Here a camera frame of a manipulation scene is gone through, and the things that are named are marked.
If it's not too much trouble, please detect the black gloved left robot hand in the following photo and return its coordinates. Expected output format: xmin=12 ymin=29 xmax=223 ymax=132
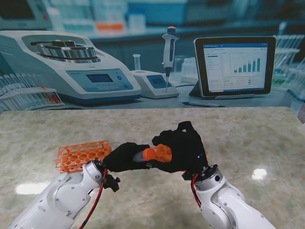
xmin=102 ymin=142 xmax=151 ymax=173

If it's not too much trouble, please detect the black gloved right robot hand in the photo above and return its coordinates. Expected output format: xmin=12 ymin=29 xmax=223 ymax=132
xmin=152 ymin=121 xmax=209 ymax=174

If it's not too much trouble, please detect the clear plastic test tube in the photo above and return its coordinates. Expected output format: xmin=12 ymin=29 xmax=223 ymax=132
xmin=132 ymin=150 xmax=146 ymax=163

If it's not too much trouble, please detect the orange tube cap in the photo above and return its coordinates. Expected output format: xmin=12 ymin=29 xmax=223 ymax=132
xmin=143 ymin=147 xmax=157 ymax=161

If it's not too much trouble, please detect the orange test tube rack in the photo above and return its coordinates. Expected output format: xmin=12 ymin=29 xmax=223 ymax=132
xmin=56 ymin=140 xmax=112 ymax=174
xmin=153 ymin=144 xmax=208 ymax=174

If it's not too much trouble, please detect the printed laboratory backdrop banner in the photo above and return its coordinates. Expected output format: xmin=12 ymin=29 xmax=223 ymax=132
xmin=0 ymin=0 xmax=305 ymax=124

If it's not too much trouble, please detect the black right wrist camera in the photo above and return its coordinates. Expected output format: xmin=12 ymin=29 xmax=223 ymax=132
xmin=182 ymin=171 xmax=201 ymax=181

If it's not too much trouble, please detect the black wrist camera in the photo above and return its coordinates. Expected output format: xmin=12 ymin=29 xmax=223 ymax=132
xmin=104 ymin=174 xmax=121 ymax=192
xmin=182 ymin=171 xmax=201 ymax=181

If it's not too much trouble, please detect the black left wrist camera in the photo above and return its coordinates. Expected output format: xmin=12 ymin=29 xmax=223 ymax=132
xmin=104 ymin=174 xmax=121 ymax=192

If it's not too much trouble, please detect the red black right arm cable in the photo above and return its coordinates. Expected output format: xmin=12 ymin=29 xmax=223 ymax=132
xmin=191 ymin=174 xmax=205 ymax=210

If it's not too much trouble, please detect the red black arm cable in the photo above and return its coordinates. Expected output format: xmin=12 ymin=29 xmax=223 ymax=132
xmin=78 ymin=168 xmax=108 ymax=229
xmin=191 ymin=174 xmax=205 ymax=210

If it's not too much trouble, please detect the red black left arm cable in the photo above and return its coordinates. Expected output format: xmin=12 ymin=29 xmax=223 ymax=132
xmin=78 ymin=168 xmax=108 ymax=229

